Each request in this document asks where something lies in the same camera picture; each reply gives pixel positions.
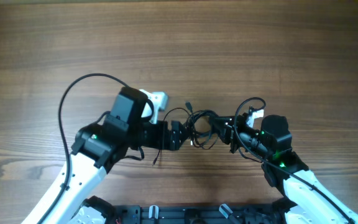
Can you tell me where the black usb cable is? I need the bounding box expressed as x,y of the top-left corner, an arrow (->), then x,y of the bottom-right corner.
152,101 -> 220,166

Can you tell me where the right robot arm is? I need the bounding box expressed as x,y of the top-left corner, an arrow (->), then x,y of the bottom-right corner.
210,114 -> 358,223

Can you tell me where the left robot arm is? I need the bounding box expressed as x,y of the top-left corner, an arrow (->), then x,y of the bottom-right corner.
24,87 -> 189,223

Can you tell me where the right camera black cable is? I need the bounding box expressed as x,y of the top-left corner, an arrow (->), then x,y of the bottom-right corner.
233,96 -> 356,224

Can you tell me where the camera black cable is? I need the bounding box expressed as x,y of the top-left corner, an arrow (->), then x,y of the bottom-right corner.
233,96 -> 356,224
35,73 -> 130,224

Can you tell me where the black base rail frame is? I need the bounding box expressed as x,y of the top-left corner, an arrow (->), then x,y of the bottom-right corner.
110,204 -> 285,224

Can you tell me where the left camera black cable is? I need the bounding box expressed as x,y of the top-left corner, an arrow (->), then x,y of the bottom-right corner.
35,73 -> 130,224

